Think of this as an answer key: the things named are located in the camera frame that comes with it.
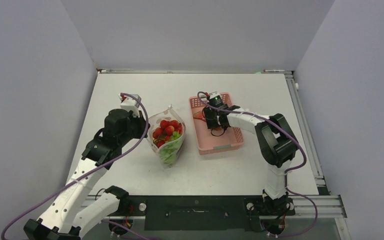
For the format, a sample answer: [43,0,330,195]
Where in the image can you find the pink plastic basket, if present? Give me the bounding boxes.
[188,96,244,155]

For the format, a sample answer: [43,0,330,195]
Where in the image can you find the red strawberry cluster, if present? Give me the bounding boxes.
[152,120,184,148]

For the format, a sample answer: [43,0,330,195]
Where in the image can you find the clear zip top bag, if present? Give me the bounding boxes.
[147,105,186,168]

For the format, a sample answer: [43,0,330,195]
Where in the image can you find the green grape bunch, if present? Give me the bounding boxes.
[158,131,184,167]

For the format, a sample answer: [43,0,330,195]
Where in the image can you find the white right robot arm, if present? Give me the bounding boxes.
[201,94,298,214]

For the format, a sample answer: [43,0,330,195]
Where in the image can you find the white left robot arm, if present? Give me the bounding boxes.
[23,109,150,240]

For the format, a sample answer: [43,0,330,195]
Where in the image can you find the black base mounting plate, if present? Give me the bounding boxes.
[110,195,296,232]

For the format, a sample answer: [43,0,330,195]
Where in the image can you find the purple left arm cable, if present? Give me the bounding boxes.
[0,92,150,240]

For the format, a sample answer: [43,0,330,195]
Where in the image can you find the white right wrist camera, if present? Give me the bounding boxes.
[205,91,222,101]

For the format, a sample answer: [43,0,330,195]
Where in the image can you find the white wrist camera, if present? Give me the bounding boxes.
[205,91,222,101]
[118,93,142,117]

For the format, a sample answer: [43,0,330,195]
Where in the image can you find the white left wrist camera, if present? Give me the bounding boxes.
[118,93,142,117]

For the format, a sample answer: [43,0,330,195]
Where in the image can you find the aluminium rail frame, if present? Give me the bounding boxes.
[261,69,351,240]

